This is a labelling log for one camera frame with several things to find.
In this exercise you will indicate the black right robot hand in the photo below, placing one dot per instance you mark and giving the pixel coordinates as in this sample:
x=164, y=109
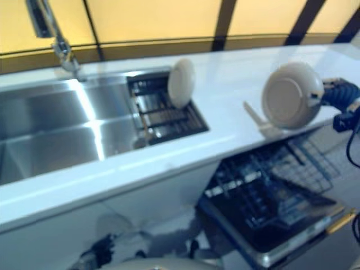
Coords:
x=337, y=92

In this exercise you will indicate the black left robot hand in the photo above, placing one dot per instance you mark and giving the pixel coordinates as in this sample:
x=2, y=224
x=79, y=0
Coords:
x=104, y=247

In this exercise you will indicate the beige round plate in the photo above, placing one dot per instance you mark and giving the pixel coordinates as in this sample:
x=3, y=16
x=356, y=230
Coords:
x=289, y=95
x=181, y=84

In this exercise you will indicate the wide white glossy cabinet door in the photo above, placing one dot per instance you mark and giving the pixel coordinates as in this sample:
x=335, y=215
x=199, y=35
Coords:
x=42, y=242

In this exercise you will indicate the narrow white glossy cabinet door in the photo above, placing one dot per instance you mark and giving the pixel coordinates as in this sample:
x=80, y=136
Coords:
x=168, y=185

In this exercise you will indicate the stainless steel sink basin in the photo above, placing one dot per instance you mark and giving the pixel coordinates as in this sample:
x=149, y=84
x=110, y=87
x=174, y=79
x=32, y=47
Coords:
x=56, y=118

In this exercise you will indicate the black slatted sink drying rack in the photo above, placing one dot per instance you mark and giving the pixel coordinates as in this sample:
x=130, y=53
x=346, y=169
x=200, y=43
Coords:
x=168, y=118

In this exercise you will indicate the chrome pull-down kitchen faucet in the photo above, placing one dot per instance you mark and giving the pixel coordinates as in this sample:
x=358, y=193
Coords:
x=60, y=47

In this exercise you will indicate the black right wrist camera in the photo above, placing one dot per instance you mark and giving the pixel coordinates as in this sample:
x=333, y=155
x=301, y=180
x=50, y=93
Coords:
x=344, y=121

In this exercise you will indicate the black window frame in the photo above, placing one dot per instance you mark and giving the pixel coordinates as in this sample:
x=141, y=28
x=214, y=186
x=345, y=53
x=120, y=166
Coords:
x=227, y=17

